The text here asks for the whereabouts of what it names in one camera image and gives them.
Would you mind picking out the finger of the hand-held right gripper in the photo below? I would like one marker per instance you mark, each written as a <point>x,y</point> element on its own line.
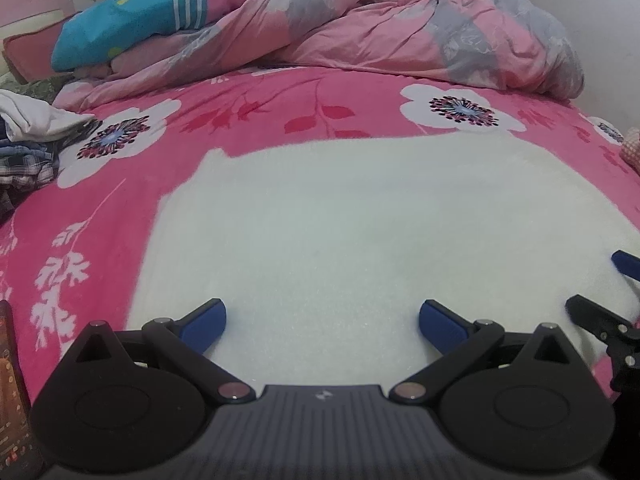
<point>625,262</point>
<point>590,312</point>

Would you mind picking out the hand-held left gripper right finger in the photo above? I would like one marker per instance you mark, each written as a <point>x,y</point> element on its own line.
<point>440,325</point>

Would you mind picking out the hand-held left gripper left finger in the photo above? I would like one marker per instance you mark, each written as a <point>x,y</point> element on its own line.
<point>205,325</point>

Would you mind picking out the white deer sweater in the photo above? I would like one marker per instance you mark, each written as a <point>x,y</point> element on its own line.
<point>350,235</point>

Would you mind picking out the pink houndstooth garment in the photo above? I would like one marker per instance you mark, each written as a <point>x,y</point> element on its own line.
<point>632,152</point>

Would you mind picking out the smartphone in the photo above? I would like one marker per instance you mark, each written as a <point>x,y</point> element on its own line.
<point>15,400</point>

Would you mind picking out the pink floral blanket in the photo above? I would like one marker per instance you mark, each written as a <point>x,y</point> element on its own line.
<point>225,110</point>

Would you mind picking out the plaid shirt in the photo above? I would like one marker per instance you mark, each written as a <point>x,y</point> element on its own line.
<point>25,172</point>

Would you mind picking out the blue denim garment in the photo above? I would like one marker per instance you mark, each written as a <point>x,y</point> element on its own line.
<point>20,151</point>

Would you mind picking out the white t-shirt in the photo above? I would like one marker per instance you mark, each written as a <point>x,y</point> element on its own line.
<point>35,117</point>

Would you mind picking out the green patterned pillow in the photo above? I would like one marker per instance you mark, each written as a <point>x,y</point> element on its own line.
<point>45,87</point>

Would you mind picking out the pink grey floral quilt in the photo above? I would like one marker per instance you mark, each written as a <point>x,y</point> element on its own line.
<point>375,25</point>

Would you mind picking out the blue striped quilt cover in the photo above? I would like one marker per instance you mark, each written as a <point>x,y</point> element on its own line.
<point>110,30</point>

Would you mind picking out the pink cushion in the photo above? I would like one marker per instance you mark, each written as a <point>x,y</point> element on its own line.
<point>30,52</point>

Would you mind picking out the pink white headboard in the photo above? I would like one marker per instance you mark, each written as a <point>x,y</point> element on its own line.
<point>30,5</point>

